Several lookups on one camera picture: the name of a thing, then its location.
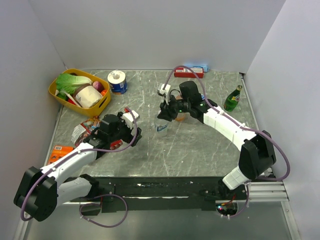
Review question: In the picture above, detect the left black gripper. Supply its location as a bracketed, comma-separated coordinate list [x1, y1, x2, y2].
[108, 111, 141, 146]

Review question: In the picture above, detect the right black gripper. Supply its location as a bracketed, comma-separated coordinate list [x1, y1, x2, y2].
[157, 93, 191, 122]

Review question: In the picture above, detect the orange juice bottle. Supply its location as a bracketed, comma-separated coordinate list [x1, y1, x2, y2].
[175, 94, 187, 122]

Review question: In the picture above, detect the crushed clear plastic bottle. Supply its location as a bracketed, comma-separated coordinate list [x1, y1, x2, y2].
[154, 117, 169, 138]

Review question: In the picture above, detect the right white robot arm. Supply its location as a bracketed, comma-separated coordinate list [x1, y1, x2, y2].
[157, 81, 276, 200]

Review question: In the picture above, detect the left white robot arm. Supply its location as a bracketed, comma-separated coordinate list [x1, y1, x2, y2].
[13, 108, 142, 222]

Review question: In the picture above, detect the green glass bottle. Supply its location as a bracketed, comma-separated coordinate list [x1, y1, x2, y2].
[223, 85, 243, 112]

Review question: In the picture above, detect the red rectangular box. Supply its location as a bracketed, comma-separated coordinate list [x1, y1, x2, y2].
[173, 67, 205, 79]

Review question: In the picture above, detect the yellow plastic basket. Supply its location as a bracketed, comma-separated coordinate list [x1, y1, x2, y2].
[48, 68, 111, 117]

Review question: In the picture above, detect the light blue box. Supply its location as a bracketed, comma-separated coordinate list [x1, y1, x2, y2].
[184, 63, 210, 73]

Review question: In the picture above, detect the red snack bag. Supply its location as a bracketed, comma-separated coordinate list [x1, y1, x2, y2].
[71, 116, 123, 158]

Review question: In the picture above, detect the blue wrapped toilet paper roll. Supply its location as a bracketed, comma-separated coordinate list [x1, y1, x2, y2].
[107, 70, 128, 95]

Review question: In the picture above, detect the brown and cream jar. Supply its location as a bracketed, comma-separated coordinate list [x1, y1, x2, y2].
[73, 83, 103, 109]

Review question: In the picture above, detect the purple onion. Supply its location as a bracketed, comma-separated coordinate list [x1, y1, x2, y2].
[92, 81, 105, 93]

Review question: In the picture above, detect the orange packet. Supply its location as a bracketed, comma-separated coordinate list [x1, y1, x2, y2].
[46, 145, 74, 165]

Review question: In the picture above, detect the green lettuce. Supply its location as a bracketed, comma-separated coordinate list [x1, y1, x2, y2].
[55, 73, 93, 94]

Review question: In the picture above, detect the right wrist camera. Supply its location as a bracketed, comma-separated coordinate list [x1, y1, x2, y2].
[157, 84, 171, 104]

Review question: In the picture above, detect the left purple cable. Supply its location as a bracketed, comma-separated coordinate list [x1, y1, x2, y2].
[20, 107, 139, 222]

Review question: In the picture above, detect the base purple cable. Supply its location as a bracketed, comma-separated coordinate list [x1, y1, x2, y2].
[79, 194, 128, 228]

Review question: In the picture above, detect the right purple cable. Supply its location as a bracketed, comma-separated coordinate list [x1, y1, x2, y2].
[162, 65, 291, 182]

